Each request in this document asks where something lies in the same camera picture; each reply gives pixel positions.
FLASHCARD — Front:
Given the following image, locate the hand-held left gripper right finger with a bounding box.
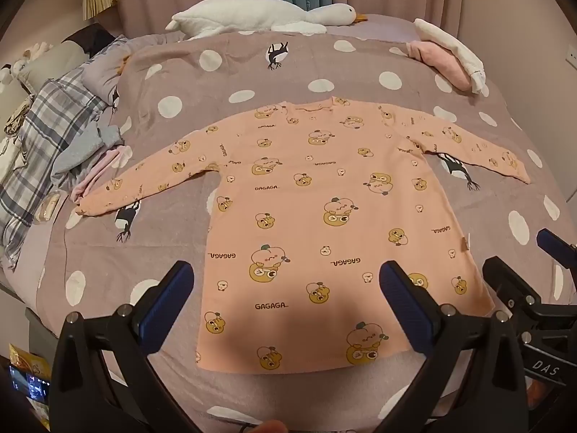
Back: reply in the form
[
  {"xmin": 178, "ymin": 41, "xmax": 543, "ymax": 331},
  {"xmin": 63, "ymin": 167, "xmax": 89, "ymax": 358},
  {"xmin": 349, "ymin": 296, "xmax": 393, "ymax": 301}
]
[{"xmin": 379, "ymin": 260, "xmax": 529, "ymax": 433}]

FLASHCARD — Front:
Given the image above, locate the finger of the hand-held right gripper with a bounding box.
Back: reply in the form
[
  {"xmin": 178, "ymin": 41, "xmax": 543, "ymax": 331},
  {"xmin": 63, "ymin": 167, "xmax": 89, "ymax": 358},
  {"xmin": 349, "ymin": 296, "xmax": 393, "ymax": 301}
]
[
  {"xmin": 536, "ymin": 229, "xmax": 577, "ymax": 271},
  {"xmin": 483, "ymin": 256, "xmax": 548, "ymax": 325}
]

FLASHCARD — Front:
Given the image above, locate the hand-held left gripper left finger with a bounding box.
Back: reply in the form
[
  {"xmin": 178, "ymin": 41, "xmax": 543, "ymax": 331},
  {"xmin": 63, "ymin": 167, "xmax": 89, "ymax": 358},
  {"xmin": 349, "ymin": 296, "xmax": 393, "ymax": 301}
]
[{"xmin": 49, "ymin": 260, "xmax": 212, "ymax": 433}]

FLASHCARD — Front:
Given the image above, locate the pink printed long-sleeve shirt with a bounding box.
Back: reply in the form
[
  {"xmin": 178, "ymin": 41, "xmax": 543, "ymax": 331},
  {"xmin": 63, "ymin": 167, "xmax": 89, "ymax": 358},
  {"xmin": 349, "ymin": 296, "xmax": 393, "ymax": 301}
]
[{"xmin": 74, "ymin": 97, "xmax": 533, "ymax": 376}]

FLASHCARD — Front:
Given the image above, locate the person's left hand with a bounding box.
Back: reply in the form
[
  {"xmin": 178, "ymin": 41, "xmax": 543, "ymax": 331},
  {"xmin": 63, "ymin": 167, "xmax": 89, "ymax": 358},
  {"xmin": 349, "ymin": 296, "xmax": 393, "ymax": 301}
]
[{"xmin": 252, "ymin": 419, "xmax": 290, "ymax": 433}]

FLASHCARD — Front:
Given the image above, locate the lilac bed sheet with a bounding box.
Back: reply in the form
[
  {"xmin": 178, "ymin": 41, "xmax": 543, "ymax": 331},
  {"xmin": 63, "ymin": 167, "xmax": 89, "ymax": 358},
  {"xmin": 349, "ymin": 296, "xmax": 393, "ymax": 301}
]
[{"xmin": 0, "ymin": 13, "xmax": 422, "ymax": 312}]

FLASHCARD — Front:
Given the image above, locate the yellow snack packet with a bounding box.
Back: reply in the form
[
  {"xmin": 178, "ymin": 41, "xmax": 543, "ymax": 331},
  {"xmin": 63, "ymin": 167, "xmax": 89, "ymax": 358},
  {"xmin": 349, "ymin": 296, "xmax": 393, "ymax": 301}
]
[{"xmin": 8, "ymin": 343, "xmax": 50, "ymax": 431}]

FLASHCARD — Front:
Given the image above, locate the light pink garment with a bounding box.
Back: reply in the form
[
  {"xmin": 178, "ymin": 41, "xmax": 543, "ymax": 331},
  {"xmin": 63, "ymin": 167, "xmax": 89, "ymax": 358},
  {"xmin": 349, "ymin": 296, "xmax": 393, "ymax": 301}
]
[{"xmin": 70, "ymin": 144, "xmax": 133, "ymax": 206}]

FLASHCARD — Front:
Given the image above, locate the black device with screen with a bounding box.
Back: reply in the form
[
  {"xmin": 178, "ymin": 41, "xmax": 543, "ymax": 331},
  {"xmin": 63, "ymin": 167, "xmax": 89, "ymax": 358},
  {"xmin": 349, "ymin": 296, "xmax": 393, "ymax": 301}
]
[{"xmin": 9, "ymin": 365, "xmax": 50, "ymax": 404}]

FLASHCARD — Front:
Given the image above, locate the small clear packet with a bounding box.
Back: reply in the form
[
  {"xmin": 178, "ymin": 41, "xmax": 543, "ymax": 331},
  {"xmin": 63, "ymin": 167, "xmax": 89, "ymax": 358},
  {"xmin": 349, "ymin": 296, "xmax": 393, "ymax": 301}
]
[{"xmin": 31, "ymin": 192, "xmax": 61, "ymax": 222}]

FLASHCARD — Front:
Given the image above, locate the grey-blue garment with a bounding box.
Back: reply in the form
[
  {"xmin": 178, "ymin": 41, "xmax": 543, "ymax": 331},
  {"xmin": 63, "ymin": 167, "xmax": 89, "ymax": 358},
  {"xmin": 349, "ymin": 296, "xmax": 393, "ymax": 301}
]
[{"xmin": 50, "ymin": 124, "xmax": 124, "ymax": 181}]

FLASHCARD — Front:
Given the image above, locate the folded pink cloth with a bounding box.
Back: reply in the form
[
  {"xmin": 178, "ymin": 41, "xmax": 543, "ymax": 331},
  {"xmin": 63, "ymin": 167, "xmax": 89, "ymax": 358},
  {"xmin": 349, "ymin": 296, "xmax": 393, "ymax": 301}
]
[{"xmin": 406, "ymin": 40, "xmax": 472, "ymax": 92}]

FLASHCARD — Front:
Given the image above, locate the folded white cloth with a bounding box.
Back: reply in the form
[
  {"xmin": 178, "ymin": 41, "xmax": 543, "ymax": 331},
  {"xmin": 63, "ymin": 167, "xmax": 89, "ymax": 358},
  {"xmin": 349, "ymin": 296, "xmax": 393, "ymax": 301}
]
[{"xmin": 414, "ymin": 18, "xmax": 488, "ymax": 95}]

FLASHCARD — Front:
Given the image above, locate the plaid quilt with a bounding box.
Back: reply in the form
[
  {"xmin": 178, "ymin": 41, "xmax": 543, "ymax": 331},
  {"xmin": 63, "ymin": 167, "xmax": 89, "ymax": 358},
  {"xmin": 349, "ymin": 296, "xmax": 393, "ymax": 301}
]
[{"xmin": 0, "ymin": 70, "xmax": 113, "ymax": 267}]

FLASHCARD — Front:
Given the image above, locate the mauve polka dot blanket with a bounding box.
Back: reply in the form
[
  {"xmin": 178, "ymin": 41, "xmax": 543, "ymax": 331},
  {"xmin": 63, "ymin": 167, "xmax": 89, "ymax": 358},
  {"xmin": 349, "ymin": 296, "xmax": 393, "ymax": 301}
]
[{"xmin": 27, "ymin": 31, "xmax": 577, "ymax": 433}]

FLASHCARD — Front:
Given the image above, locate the grey pillow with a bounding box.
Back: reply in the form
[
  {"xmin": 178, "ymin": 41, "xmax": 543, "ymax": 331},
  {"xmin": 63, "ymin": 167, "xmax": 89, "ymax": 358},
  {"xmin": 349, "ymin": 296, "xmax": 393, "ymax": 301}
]
[{"xmin": 83, "ymin": 34, "xmax": 136, "ymax": 109}]

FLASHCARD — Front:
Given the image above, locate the cream printed pillow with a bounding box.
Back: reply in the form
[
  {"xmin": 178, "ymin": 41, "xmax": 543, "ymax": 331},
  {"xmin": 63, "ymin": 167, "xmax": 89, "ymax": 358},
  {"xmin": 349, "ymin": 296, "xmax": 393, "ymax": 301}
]
[{"xmin": 0, "ymin": 81, "xmax": 33, "ymax": 181}]

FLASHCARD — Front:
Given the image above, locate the beige pillow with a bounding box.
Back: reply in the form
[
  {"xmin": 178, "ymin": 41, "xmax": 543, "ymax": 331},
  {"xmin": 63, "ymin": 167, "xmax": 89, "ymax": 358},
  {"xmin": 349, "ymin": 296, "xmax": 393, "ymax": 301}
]
[{"xmin": 18, "ymin": 40, "xmax": 91, "ymax": 86}]

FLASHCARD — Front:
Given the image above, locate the dark brown cloth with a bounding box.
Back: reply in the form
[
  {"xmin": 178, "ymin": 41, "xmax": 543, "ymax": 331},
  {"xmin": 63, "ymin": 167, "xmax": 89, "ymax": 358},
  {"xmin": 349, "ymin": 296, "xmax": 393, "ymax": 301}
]
[{"xmin": 67, "ymin": 22, "xmax": 118, "ymax": 50}]

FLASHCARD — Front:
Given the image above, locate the cream plush toy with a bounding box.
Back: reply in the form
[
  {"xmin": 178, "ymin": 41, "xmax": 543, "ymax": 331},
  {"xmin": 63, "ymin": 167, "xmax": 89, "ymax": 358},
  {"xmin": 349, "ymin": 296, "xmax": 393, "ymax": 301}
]
[{"xmin": 0, "ymin": 41, "xmax": 51, "ymax": 77}]

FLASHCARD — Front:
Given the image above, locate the white goose plush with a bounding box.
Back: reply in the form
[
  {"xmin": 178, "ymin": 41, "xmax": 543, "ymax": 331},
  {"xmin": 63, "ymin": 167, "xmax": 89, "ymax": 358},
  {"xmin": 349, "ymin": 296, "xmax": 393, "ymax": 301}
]
[{"xmin": 164, "ymin": 0, "xmax": 368, "ymax": 39}]

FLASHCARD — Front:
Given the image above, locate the grey bed frame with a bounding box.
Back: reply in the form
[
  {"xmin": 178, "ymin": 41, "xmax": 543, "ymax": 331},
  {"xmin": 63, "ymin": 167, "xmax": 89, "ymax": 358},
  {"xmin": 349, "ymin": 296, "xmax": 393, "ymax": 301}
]
[{"xmin": 25, "ymin": 307, "xmax": 61, "ymax": 357}]

